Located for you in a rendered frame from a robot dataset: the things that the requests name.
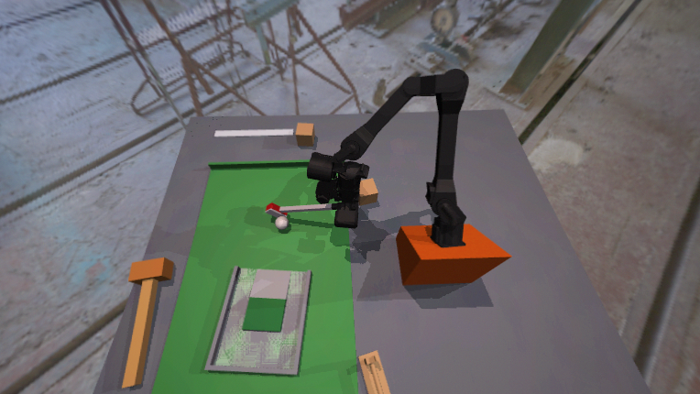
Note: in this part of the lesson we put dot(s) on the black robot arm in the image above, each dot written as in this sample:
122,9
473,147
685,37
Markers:
450,90

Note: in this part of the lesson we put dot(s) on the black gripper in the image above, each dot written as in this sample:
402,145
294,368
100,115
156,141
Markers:
346,215

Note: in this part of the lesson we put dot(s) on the white flat bar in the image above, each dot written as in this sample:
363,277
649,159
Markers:
253,133

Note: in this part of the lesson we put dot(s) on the white golf ball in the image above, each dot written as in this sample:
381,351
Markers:
282,222

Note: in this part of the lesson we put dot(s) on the green flat mat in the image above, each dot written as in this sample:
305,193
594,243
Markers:
234,229

